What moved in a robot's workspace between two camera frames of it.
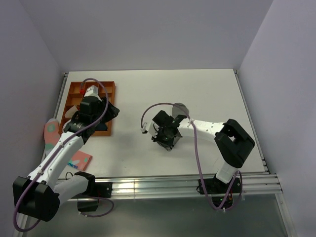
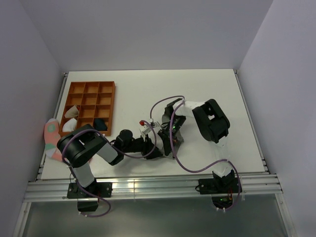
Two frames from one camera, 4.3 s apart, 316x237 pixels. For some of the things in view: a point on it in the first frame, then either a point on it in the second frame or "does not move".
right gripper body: [163, 137] -> [177, 121]
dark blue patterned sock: [100, 126] does not move
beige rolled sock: [70, 111] does not move
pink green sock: [52, 134] does not move
